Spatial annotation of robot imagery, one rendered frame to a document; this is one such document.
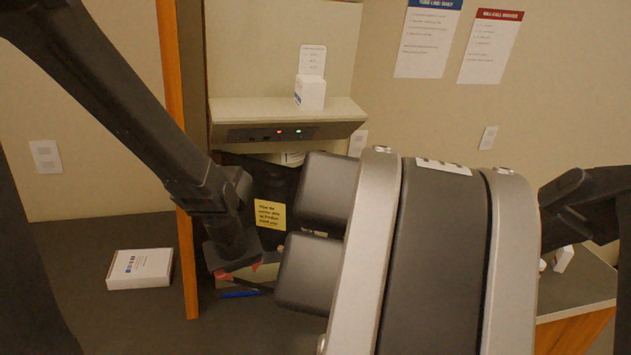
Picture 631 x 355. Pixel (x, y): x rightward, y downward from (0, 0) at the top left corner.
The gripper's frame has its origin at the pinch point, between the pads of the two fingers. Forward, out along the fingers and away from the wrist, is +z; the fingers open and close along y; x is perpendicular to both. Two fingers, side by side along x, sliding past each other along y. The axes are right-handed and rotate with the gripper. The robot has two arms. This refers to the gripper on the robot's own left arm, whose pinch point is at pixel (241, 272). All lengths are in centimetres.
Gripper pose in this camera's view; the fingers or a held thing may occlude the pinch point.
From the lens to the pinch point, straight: 81.3
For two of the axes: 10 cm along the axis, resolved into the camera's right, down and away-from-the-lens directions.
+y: -9.3, 3.0, -2.1
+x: 3.7, 6.7, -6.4
